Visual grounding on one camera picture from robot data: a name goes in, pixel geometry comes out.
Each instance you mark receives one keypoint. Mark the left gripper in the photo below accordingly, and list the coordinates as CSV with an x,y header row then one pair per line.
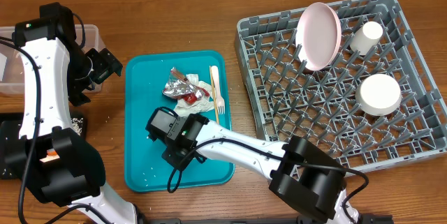
x,y
105,62

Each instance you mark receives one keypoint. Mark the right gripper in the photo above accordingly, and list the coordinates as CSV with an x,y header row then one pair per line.
x,y
185,154

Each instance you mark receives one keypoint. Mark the pink round plate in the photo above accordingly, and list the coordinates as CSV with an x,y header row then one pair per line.
x,y
319,34

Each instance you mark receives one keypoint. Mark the white bowl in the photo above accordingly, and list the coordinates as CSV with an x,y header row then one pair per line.
x,y
379,95

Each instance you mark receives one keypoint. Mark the white paper cup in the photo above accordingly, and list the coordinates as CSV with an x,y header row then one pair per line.
x,y
366,37

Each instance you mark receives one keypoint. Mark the orange carrot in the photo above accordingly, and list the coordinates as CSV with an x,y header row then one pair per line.
x,y
51,152

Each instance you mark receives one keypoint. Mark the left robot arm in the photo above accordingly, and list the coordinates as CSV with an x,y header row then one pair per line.
x,y
51,159

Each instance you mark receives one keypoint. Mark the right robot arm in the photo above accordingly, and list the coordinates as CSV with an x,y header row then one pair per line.
x,y
299,173

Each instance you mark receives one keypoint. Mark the grey plastic dishwasher rack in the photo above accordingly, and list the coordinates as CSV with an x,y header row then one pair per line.
x,y
288,100

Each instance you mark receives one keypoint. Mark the crumpled white tissue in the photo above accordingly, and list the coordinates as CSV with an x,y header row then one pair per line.
x,y
205,104

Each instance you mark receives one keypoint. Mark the foil snack wrapper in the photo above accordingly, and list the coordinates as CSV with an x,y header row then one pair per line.
x,y
180,87

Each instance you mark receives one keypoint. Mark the white plastic fork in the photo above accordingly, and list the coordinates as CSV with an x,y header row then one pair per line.
x,y
219,99

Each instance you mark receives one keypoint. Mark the pile of rice and peanuts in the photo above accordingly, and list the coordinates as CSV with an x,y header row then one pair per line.
x,y
78,124

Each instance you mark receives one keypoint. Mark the teal plastic serving tray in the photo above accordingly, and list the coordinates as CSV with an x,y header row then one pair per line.
x,y
144,168

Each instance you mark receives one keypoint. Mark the wooden chopstick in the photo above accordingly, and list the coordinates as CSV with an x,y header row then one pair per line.
x,y
214,96

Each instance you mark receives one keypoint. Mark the clear plastic bin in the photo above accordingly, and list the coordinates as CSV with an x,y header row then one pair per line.
x,y
12,72

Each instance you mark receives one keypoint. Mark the black plastic tray bin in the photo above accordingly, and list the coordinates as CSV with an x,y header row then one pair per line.
x,y
10,127

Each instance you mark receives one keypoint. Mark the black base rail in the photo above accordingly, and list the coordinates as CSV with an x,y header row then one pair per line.
x,y
364,219

